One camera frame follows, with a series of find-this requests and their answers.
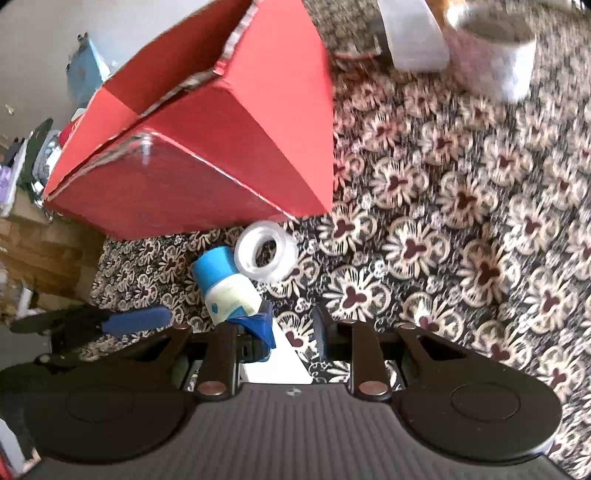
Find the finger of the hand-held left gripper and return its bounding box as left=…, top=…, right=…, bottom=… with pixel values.
left=9, top=305, right=173, bottom=346

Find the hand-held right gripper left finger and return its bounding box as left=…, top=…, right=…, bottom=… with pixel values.
left=108, top=300, right=278, bottom=401

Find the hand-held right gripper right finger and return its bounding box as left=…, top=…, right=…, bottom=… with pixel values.
left=311, top=304, right=477, bottom=401

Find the white glue stick blue cap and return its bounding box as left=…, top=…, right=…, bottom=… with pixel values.
left=191, top=246, right=317, bottom=385

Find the red cardboard box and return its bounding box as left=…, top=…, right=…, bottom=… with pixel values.
left=41, top=0, right=334, bottom=241

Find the clear tape roll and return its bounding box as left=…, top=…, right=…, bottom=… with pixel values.
left=234, top=220, right=300, bottom=283

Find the wooden cabinet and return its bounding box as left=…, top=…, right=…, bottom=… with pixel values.
left=0, top=203, right=106, bottom=303

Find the floral printed tablecloth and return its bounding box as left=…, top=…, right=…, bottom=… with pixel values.
left=90, top=0, right=591, bottom=477

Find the pile of clutter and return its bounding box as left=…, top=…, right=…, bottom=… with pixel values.
left=0, top=117, right=63, bottom=217

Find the light blue box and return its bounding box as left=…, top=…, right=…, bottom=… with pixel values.
left=66, top=33, right=112, bottom=110

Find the white plastic container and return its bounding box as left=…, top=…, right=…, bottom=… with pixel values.
left=376, top=0, right=451, bottom=72

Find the white patterned paper cup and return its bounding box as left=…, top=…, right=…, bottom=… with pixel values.
left=445, top=2, right=539, bottom=103

